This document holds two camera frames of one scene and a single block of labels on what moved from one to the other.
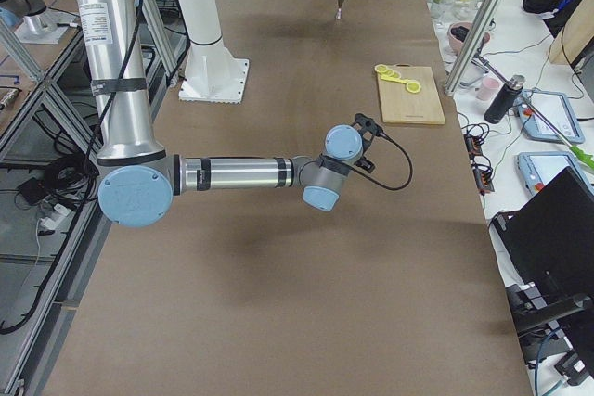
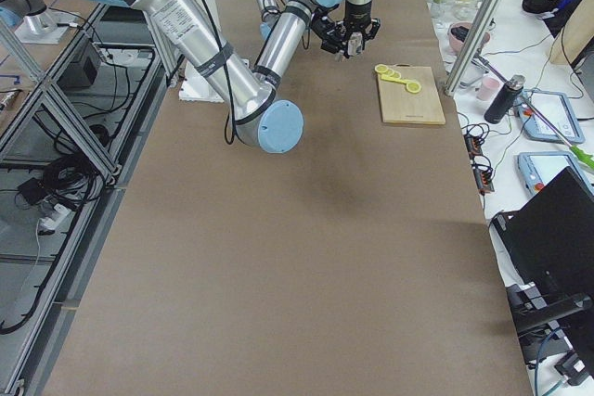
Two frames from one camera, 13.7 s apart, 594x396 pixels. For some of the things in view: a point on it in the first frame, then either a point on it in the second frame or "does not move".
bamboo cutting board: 400,106 does not move
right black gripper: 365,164 -> 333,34
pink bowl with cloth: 458,32 does not move
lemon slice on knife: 413,87 does not move
